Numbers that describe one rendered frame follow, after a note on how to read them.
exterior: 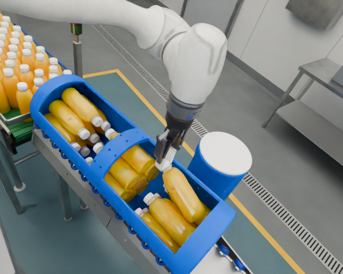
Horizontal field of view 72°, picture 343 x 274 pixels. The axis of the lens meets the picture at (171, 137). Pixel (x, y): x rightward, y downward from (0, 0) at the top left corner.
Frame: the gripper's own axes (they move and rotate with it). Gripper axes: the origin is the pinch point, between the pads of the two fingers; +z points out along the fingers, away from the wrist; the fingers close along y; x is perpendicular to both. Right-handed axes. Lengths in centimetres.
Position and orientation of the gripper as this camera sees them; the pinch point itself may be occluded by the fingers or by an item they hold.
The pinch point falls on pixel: (165, 157)
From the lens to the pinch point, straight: 76.2
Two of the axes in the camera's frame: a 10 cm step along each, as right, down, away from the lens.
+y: 6.6, -4.3, 6.2
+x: -7.2, -6.1, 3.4
